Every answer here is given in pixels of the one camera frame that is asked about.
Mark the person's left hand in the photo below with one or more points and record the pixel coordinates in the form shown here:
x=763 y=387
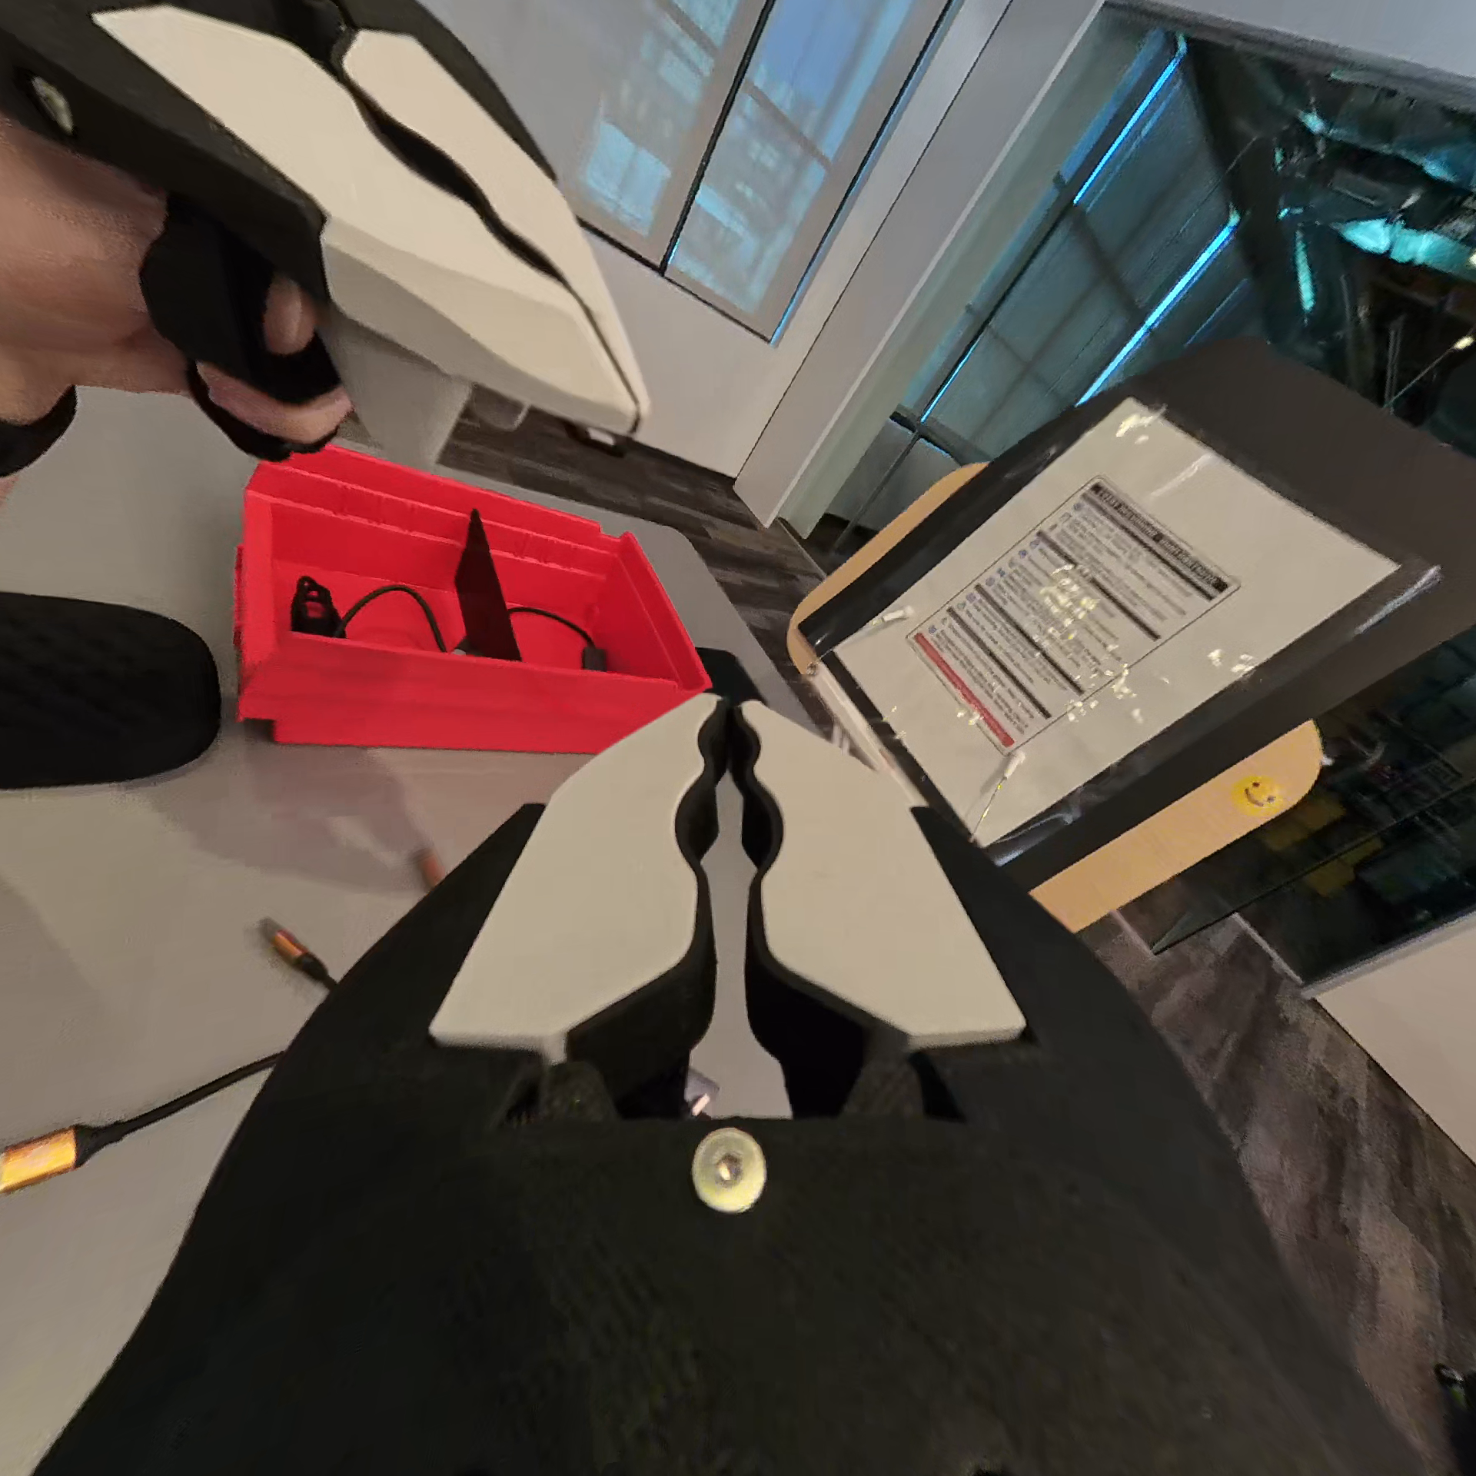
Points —
x=69 y=288

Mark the small black adapter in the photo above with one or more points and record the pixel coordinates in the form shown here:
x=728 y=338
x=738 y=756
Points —
x=313 y=605

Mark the yellow smiley sticker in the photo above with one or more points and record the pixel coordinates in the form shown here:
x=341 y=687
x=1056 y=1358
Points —
x=1256 y=794

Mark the black textured rounded pad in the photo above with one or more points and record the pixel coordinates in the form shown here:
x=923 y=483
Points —
x=104 y=692

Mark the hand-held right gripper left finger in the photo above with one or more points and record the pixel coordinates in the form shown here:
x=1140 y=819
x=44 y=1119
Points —
x=599 y=900

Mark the wooden board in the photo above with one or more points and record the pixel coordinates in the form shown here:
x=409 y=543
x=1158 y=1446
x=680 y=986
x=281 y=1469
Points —
x=1153 y=852

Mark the black framed instruction sign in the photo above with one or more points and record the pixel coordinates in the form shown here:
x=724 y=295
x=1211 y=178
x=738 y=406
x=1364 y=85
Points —
x=1325 y=461

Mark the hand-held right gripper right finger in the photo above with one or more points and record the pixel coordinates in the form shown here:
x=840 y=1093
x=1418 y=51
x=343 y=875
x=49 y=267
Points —
x=852 y=900

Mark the dark grey usb hub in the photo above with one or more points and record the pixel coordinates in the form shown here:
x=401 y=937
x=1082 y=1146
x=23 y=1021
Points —
x=483 y=599

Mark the red plastic bin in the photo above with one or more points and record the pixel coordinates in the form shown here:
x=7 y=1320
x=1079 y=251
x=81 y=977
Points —
x=460 y=703

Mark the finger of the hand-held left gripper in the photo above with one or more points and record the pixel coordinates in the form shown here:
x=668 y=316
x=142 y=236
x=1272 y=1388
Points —
x=380 y=218
x=508 y=172

